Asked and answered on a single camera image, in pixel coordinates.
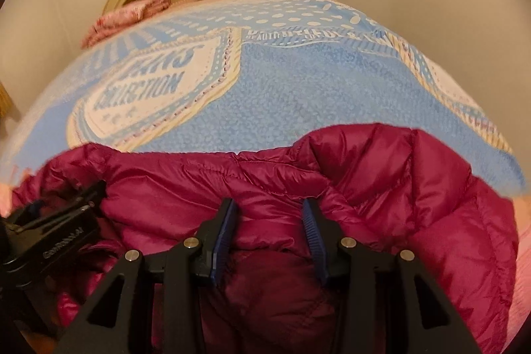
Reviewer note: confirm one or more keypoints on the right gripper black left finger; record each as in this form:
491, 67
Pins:
118, 316

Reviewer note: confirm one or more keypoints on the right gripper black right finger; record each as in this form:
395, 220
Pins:
384, 303

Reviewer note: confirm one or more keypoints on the magenta puffer jacket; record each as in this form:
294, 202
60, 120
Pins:
390, 188

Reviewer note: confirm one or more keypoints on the folded pink floral blanket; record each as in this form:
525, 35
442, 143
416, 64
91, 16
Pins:
121, 19

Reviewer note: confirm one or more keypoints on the blue and pink bedspread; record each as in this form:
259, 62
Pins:
234, 76

